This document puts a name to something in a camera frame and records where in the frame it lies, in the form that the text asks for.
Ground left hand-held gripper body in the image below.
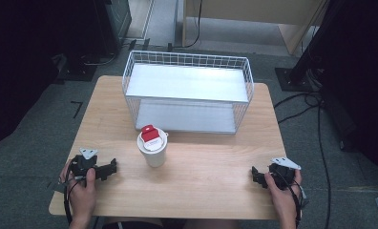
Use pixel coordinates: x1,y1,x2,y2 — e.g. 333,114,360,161
70,147,99,180

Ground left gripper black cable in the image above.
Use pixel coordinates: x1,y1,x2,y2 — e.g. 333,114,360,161
62,165,80,226

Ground person's right hand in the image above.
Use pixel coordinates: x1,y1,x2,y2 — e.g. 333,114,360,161
263,169,304,221

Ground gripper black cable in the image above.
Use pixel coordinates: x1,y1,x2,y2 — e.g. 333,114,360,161
62,165,80,226
274,170,309,229

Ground black floor cables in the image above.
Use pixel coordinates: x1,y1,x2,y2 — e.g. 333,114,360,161
272,68,334,229

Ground white wire shelf rack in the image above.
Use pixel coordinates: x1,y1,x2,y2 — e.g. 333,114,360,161
121,50,255,135

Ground light wooden furniture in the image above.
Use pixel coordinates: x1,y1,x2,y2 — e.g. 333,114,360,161
181,0,330,55

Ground person's left hand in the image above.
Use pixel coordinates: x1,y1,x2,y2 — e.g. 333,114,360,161
59,159,98,219

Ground black stand base plate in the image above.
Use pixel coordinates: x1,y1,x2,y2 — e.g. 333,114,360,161
52,52,118,86

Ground black metal stand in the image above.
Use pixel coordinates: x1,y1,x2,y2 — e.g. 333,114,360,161
274,0,341,94

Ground white cup with red lid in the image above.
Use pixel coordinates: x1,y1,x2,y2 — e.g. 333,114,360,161
136,124,169,169

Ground black hanging cable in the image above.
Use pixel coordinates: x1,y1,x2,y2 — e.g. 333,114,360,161
177,0,204,50

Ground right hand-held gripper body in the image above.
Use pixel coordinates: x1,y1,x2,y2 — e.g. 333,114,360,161
267,156,303,192

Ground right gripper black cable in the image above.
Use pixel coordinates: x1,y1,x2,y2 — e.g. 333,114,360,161
274,170,309,229

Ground dark cabinet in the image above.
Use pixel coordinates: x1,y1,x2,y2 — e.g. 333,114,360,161
94,0,133,57

